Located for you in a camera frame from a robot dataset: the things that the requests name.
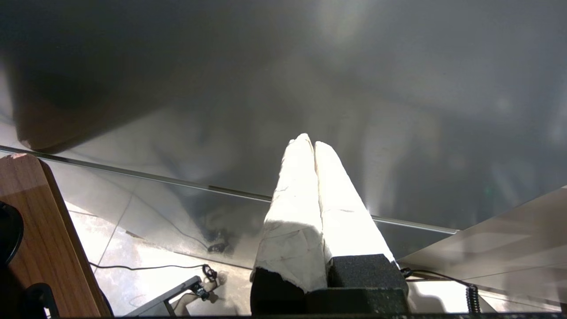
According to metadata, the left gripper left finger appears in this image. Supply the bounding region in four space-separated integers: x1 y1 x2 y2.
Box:
250 133 329 316

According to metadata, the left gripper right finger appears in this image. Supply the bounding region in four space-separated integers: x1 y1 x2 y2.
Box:
315 141 409 291

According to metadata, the grey metal stand leg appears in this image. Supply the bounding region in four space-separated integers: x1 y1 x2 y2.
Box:
126 275 211 317

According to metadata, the stainless steel appliance door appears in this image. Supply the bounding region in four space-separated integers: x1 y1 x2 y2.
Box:
0 0 567 271

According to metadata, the beige cabinet panel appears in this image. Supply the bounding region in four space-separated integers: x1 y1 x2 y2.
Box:
398 186 567 311

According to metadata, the wooden table top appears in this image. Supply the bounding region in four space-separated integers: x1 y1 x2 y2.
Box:
0 153 112 318

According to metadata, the small black clamp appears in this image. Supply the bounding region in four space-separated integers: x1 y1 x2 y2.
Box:
24 283 60 319

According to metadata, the black round object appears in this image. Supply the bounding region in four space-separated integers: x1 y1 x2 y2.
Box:
0 202 24 266

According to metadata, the black coiled cable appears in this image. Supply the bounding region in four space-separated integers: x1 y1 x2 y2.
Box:
401 268 483 315

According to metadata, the thin black floor cable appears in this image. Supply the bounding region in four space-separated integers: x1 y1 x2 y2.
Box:
89 261 218 283

